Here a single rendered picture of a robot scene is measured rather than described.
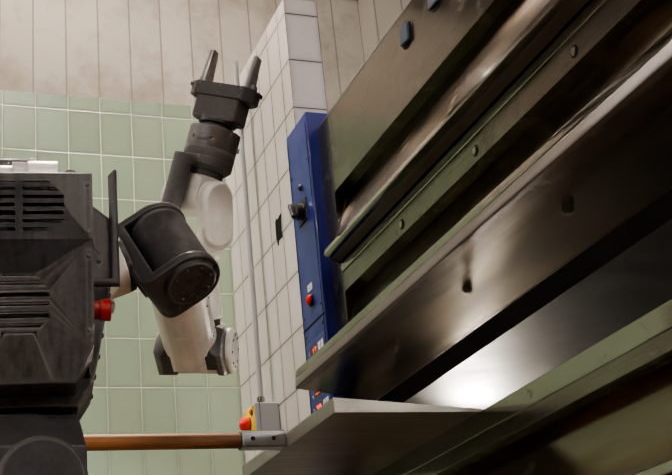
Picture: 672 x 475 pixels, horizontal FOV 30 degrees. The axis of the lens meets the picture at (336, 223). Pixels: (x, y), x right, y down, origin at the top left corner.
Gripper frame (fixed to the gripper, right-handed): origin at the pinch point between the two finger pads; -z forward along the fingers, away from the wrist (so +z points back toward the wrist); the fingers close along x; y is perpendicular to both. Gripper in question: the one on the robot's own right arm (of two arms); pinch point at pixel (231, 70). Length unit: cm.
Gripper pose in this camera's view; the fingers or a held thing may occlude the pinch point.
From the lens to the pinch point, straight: 217.2
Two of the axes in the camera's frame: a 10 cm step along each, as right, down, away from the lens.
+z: -2.4, 9.6, -1.5
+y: 3.0, 2.2, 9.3
